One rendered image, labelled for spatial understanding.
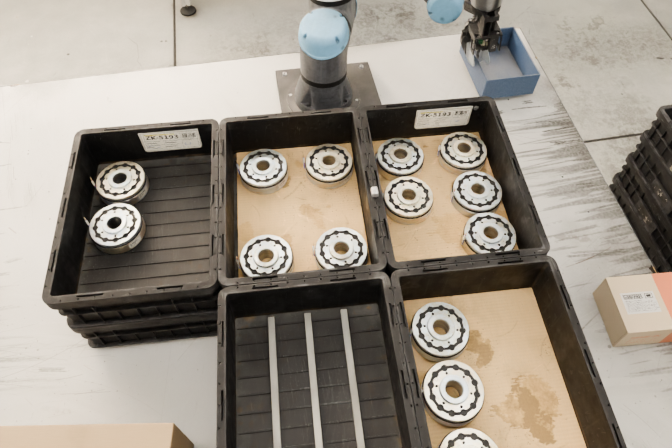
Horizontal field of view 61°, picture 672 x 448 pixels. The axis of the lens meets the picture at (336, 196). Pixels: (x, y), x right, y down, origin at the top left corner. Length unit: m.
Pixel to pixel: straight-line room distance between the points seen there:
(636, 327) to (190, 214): 0.92
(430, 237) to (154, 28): 2.19
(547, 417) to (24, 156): 1.34
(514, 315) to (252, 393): 0.50
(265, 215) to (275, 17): 1.93
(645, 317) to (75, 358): 1.14
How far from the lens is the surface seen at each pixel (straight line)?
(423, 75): 1.67
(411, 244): 1.16
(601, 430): 1.03
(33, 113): 1.75
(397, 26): 2.96
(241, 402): 1.04
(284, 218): 1.18
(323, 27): 1.37
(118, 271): 1.20
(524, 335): 1.12
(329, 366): 1.04
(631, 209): 2.12
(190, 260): 1.17
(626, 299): 1.29
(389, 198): 1.18
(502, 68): 1.70
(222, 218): 1.08
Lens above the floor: 1.82
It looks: 55 degrees down
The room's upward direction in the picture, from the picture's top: straight up
